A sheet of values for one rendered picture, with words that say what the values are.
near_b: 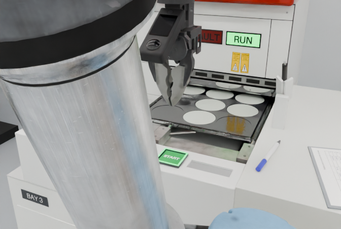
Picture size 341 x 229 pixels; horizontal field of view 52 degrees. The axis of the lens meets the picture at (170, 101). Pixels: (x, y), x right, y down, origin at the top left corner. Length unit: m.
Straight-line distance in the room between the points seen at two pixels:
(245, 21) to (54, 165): 1.03
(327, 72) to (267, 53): 1.57
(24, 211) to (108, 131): 0.88
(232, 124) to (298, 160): 0.32
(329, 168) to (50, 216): 0.68
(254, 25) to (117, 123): 1.02
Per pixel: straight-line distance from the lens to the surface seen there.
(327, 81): 2.78
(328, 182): 0.74
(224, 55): 1.25
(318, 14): 2.68
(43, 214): 1.03
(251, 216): 0.45
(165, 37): 0.60
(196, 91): 1.29
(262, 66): 1.23
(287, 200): 0.67
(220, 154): 0.94
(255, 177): 0.71
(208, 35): 1.25
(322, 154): 0.82
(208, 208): 0.73
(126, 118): 0.21
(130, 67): 0.20
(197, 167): 0.74
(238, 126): 1.04
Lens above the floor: 1.36
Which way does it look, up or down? 22 degrees down
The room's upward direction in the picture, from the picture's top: straight up
